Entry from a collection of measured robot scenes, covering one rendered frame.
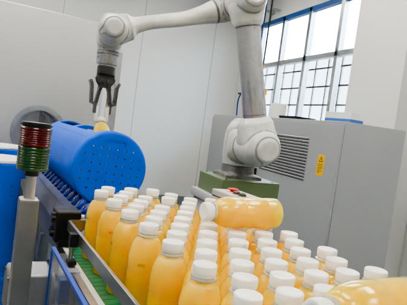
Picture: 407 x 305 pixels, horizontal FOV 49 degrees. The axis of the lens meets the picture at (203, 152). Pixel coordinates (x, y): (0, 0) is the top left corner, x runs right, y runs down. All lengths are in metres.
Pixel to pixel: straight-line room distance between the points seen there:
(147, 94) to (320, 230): 4.42
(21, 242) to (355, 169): 2.35
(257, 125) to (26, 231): 1.10
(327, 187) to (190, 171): 4.40
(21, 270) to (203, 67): 6.32
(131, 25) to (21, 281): 1.06
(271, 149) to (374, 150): 1.38
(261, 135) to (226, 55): 5.57
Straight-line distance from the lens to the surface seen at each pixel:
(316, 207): 3.05
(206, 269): 0.69
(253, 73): 1.85
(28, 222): 1.00
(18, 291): 1.04
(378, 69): 4.24
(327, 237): 2.98
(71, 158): 1.69
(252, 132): 1.82
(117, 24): 1.71
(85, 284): 1.11
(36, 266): 1.33
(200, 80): 7.12
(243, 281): 0.66
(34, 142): 0.96
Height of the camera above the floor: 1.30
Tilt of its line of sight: 3 degrees down
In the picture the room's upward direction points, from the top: 8 degrees clockwise
